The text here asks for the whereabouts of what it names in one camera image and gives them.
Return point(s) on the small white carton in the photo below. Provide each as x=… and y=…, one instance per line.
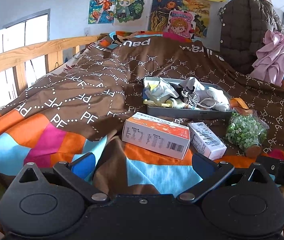
x=206, y=140

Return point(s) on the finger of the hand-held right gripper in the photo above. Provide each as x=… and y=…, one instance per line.
x=268, y=166

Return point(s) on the pink child wall poster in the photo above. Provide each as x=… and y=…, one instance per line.
x=180, y=26

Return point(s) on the blond boy green poster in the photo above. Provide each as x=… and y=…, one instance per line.
x=132, y=7

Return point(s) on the bright window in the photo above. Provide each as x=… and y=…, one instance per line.
x=37, y=27

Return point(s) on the clear plastic packet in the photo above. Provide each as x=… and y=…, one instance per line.
x=159, y=88

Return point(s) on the plain white sock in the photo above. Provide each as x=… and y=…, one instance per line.
x=218, y=100

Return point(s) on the grey metal tray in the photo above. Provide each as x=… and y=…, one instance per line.
x=181, y=113

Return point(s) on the pink clothes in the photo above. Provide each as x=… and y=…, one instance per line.
x=276, y=55

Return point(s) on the orange landscape wall poster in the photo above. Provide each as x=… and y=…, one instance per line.
x=199, y=12

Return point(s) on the yellow sock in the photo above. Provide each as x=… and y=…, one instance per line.
x=157, y=103

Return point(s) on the orange-haired girl blue poster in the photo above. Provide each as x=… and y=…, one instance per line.
x=102, y=6

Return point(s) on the brown colourful printed blanket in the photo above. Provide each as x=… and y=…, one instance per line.
x=94, y=80

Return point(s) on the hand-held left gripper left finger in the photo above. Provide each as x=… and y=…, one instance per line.
x=83, y=166

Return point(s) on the orange cup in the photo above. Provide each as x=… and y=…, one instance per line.
x=239, y=103

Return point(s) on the orange and white carton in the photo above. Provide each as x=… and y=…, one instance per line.
x=154, y=135

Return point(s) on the brown quilted jacket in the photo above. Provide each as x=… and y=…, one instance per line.
x=244, y=32

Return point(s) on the bagged bottle of green beads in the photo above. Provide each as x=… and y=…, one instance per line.
x=245, y=130

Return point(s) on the long wooden bed rail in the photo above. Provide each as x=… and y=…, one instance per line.
x=27, y=52

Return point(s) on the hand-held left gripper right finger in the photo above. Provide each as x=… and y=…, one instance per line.
x=204, y=163

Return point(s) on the light grey cloth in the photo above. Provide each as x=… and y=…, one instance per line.
x=194, y=83

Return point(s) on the dark swirly night poster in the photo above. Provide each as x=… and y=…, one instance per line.
x=160, y=7

